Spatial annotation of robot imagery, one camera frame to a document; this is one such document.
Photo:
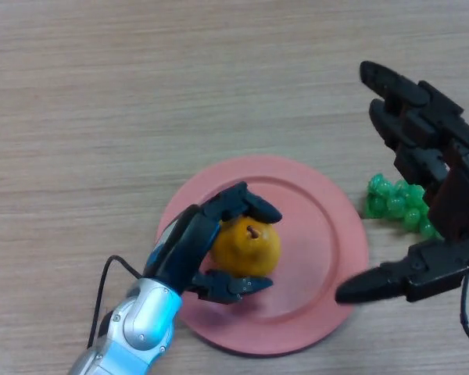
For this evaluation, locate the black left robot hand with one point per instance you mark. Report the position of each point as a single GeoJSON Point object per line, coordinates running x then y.
{"type": "Point", "coordinates": [183, 250]}

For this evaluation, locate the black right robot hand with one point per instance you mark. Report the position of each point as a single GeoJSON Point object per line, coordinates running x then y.
{"type": "Point", "coordinates": [457, 203]}

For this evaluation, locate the yellow pear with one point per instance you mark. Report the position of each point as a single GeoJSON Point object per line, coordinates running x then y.
{"type": "Point", "coordinates": [246, 250]}

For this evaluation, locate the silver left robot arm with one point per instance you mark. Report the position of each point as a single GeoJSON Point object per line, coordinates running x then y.
{"type": "Point", "coordinates": [140, 324]}

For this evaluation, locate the pink round plate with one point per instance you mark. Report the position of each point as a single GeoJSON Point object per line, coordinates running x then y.
{"type": "Point", "coordinates": [316, 254]}

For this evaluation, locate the green grape bunch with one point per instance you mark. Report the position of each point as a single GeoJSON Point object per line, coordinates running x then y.
{"type": "Point", "coordinates": [394, 205]}

